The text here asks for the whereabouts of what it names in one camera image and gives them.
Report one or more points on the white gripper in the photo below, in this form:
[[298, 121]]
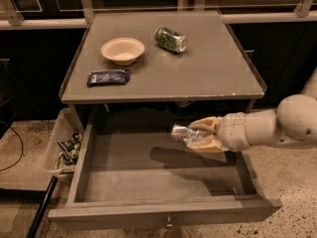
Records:
[[232, 131]]

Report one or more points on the silver blue redbull can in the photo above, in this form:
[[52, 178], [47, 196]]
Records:
[[186, 135]]

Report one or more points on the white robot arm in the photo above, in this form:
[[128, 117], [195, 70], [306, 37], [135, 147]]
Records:
[[292, 125]]

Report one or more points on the open grey top drawer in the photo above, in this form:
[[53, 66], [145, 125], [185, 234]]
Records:
[[135, 178]]

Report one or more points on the green soda can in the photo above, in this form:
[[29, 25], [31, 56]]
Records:
[[170, 40]]

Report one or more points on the grey wooden cabinet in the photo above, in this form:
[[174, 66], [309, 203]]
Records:
[[213, 67]]

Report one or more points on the blue snack packet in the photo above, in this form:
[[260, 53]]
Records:
[[108, 77]]

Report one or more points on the beige paper bowl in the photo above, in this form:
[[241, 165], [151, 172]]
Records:
[[122, 51]]

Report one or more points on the snack packets in bin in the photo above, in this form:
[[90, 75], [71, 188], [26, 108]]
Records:
[[70, 149]]

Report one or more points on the clear plastic bin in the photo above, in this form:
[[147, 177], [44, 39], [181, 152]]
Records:
[[62, 131]]

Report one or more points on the black floor bar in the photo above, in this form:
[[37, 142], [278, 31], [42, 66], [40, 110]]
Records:
[[42, 208]]

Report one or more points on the metal drawer handle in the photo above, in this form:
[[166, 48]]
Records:
[[168, 224]]

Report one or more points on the metal railing frame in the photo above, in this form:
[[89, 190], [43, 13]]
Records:
[[52, 13]]

